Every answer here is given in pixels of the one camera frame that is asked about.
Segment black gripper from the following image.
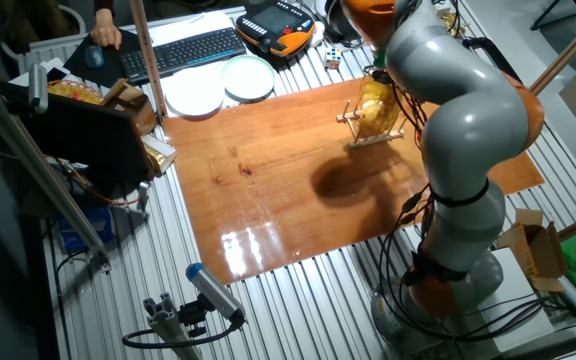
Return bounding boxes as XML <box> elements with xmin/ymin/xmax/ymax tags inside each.
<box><xmin>370</xmin><ymin>68</ymin><xmax>395</xmax><ymax>85</ymax></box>

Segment yellow woven wicker dish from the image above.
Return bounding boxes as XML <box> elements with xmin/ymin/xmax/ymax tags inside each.
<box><xmin>355</xmin><ymin>74</ymin><xmax>402</xmax><ymax>140</ymax></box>

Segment wooden peg dish rack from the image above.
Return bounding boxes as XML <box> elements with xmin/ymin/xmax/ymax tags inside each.
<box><xmin>336</xmin><ymin>99</ymin><xmax>407</xmax><ymax>150</ymax></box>

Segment bare person hand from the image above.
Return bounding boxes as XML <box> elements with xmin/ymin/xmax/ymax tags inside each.
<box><xmin>89</xmin><ymin>8</ymin><xmax>123</xmax><ymax>51</ymax></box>

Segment colourful puzzle cube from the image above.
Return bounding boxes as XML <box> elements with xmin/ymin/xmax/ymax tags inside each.
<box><xmin>323</xmin><ymin>46</ymin><xmax>343</xmax><ymax>71</ymax></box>

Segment small white figure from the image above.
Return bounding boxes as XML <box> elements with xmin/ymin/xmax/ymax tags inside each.
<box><xmin>309</xmin><ymin>20</ymin><xmax>326</xmax><ymax>49</ymax></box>

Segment gold metal part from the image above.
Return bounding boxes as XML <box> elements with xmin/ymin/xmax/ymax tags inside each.
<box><xmin>435</xmin><ymin>7</ymin><xmax>467</xmax><ymax>40</ymax></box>

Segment black orange teach pendant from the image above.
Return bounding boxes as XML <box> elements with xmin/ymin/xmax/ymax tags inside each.
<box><xmin>235</xmin><ymin>0</ymin><xmax>316</xmax><ymax>58</ymax></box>

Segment pale green plate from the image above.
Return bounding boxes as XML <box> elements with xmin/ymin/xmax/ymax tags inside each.
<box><xmin>220</xmin><ymin>54</ymin><xmax>277</xmax><ymax>103</ymax></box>

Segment white plate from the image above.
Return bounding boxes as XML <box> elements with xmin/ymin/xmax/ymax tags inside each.
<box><xmin>164</xmin><ymin>66</ymin><xmax>226</xmax><ymax>119</ymax></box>

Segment black keyboard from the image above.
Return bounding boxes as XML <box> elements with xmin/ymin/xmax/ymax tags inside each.
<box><xmin>117</xmin><ymin>26</ymin><xmax>248</xmax><ymax>86</ymax></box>

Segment white paper sheet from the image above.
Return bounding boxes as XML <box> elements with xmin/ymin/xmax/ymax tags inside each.
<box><xmin>146</xmin><ymin>10</ymin><xmax>235</xmax><ymax>47</ymax></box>

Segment small white box gold contents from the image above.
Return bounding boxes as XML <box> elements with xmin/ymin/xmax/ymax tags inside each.
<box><xmin>140</xmin><ymin>133</ymin><xmax>178</xmax><ymax>177</ymax></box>

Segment open cardboard box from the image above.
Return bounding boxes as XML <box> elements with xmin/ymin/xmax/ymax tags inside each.
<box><xmin>496</xmin><ymin>208</ymin><xmax>569</xmax><ymax>294</ymax></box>

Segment brown cardboard box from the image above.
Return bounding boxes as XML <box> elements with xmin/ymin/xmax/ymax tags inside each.
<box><xmin>100</xmin><ymin>78</ymin><xmax>158</xmax><ymax>137</ymax></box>

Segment white flat box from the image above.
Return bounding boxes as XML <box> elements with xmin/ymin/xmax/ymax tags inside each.
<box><xmin>467</xmin><ymin>247</ymin><xmax>555</xmax><ymax>352</ymax></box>

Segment grey metal clamp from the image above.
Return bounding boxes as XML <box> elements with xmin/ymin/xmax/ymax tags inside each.
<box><xmin>135</xmin><ymin>180</ymin><xmax>152</xmax><ymax>217</ymax></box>

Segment dark computer mouse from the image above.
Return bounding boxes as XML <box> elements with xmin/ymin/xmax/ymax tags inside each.
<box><xmin>84</xmin><ymin>44</ymin><xmax>105</xmax><ymax>70</ymax></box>

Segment black monitor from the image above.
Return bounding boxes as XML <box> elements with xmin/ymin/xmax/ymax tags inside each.
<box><xmin>17</xmin><ymin>92</ymin><xmax>155</xmax><ymax>185</ymax></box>

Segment black mouse pad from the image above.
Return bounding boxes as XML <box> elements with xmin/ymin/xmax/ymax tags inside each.
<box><xmin>62</xmin><ymin>28</ymin><xmax>142</xmax><ymax>89</ymax></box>

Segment wicker basket with contents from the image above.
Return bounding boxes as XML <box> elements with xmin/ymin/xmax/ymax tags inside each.
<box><xmin>46</xmin><ymin>79</ymin><xmax>104</xmax><ymax>106</ymax></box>

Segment blue packet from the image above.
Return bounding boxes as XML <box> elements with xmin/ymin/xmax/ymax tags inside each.
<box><xmin>57</xmin><ymin>204</ymin><xmax>116</xmax><ymax>254</ymax></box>

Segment aluminium profile stand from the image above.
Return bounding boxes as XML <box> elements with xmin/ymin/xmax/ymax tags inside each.
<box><xmin>142</xmin><ymin>292</ymin><xmax>204</xmax><ymax>360</ymax></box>

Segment white ribbed panel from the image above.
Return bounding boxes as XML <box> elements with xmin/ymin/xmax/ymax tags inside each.
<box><xmin>17</xmin><ymin>33</ymin><xmax>94</xmax><ymax>74</ymax></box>

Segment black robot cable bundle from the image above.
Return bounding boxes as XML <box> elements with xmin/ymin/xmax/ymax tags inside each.
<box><xmin>375</xmin><ymin>74</ymin><xmax>559</xmax><ymax>346</ymax></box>

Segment silver camera blue cap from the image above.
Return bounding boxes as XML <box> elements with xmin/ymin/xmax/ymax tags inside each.
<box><xmin>185</xmin><ymin>262</ymin><xmax>247</xmax><ymax>325</ymax></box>

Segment orange cable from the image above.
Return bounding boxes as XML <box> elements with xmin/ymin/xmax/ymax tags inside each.
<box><xmin>70</xmin><ymin>167</ymin><xmax>142</xmax><ymax>207</ymax></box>

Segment black camera cable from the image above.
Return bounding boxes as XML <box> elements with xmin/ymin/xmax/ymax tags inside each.
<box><xmin>121</xmin><ymin>319</ymin><xmax>245</xmax><ymax>350</ymax></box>

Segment aluminium frame beam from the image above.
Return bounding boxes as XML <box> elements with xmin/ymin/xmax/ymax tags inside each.
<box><xmin>0</xmin><ymin>67</ymin><xmax>113</xmax><ymax>274</ymax></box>

